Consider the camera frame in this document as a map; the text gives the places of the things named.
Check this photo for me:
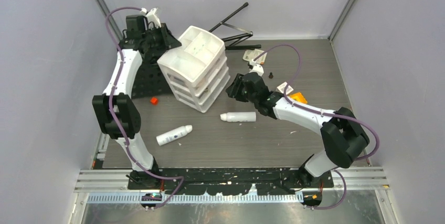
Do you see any white plastic drawer organizer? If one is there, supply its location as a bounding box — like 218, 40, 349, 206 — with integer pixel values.
157, 26, 230, 113

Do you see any black music stand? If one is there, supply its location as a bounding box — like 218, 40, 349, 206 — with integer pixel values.
119, 2, 261, 98

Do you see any purple cable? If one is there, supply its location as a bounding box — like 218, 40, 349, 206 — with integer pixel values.
105, 6, 186, 210
249, 44, 380, 210

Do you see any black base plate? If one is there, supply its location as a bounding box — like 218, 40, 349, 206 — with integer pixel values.
128, 167, 334, 196

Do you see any white sachet packet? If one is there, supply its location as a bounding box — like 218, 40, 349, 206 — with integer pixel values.
242, 49, 267, 65

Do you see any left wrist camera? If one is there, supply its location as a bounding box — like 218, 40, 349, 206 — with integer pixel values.
140, 7, 162, 28

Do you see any small white bottle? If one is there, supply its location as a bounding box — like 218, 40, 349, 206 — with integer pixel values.
220, 112, 257, 122

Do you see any large white spray bottle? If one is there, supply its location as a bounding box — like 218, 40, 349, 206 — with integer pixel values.
156, 125, 193, 146

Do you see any yellow red toy block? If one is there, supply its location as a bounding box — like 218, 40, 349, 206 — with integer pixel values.
289, 92, 308, 104

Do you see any red cube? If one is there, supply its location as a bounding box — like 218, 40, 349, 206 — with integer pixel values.
150, 97, 158, 105

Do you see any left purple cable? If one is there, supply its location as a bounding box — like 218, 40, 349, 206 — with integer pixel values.
105, 6, 186, 210

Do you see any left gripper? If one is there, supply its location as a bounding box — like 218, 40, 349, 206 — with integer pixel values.
142, 24, 181, 52

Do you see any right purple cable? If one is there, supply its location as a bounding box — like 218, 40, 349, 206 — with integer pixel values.
249, 44, 380, 210

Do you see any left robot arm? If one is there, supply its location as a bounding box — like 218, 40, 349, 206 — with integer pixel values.
92, 14, 181, 189

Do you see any white barcode packet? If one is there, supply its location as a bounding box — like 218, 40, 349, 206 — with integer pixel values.
276, 82, 294, 95

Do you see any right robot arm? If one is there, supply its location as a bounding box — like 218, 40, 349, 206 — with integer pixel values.
226, 72, 370, 188

